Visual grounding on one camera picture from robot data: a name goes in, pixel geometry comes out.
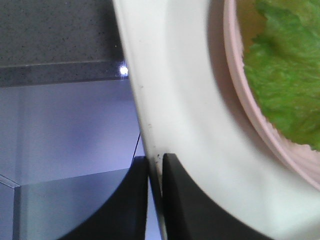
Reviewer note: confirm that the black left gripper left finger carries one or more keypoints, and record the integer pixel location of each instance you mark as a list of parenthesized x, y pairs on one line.
[(124, 215)]

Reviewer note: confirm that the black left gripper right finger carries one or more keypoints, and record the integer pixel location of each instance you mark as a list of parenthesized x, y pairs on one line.
[(191, 215)]

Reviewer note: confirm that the cream bear serving tray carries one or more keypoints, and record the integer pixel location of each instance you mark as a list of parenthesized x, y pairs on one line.
[(187, 105)]

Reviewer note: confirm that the green lettuce leaf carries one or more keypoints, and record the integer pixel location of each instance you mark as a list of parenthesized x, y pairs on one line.
[(283, 68)]

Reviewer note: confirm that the pink round plate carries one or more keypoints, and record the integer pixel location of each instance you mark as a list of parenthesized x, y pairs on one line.
[(298, 158)]

